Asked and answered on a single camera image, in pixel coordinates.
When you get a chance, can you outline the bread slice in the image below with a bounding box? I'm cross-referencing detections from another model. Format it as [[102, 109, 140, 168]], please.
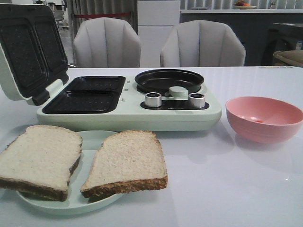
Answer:
[[80, 130, 168, 198], [0, 125, 82, 201]]

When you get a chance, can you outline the pink plastic bowl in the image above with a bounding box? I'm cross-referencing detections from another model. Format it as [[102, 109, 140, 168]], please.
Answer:
[[226, 96, 303, 144]]

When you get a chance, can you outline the green breakfast maker lid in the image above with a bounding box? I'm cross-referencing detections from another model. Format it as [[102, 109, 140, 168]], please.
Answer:
[[0, 4, 69, 105]]

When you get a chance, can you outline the green breakfast maker base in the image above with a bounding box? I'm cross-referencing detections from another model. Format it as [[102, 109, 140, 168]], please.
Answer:
[[37, 75, 222, 131]]

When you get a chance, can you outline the left silver control knob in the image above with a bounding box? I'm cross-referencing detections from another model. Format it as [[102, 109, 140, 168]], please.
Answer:
[[144, 92, 162, 108]]

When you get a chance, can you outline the silver control knob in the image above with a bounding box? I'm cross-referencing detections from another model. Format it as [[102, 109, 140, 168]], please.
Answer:
[[188, 93, 205, 109], [144, 92, 162, 108]]

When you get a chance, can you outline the black round frying pan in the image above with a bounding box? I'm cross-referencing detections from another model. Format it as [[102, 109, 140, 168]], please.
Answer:
[[134, 69, 204, 95]]

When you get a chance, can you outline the right silver control knob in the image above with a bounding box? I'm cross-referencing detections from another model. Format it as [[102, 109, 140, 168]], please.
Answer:
[[188, 93, 205, 109]]

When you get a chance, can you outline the light green round plate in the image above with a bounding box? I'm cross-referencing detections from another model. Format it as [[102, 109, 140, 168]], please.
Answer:
[[17, 131, 123, 215]]

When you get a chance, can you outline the right grey upholstered chair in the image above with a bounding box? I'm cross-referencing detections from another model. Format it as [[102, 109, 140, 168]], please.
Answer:
[[160, 20, 246, 67]]

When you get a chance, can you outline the grey upholstered chair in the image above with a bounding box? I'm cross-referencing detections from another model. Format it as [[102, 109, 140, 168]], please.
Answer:
[[73, 17, 141, 68], [160, 20, 246, 67]]

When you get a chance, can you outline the left grey upholstered chair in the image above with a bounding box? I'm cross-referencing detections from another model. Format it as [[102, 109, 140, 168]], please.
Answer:
[[73, 17, 141, 68]]

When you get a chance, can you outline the white cabinet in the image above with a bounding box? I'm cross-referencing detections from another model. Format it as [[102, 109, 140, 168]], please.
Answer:
[[137, 0, 180, 68]]

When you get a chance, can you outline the red barrier belt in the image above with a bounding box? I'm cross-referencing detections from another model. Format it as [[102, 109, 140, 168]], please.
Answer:
[[74, 12, 132, 18]]

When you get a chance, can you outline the fruit plate on counter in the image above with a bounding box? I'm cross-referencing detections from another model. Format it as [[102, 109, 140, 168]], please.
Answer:
[[234, 0, 257, 9]]

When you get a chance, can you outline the tan cushion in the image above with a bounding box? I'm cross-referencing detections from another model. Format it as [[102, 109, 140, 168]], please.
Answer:
[[273, 50, 303, 67]]

